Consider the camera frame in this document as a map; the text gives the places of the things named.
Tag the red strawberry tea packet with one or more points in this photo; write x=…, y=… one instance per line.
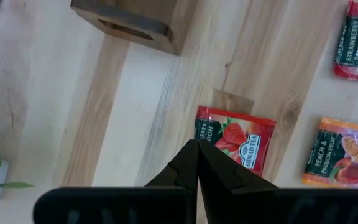
x=356, y=46
x=244, y=137

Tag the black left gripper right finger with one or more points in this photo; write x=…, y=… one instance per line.
x=222, y=174

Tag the wooden tea box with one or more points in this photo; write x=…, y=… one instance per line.
x=166, y=18

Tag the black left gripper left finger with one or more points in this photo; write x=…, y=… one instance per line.
x=182, y=171

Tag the orange peach tea packet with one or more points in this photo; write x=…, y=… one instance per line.
x=337, y=155

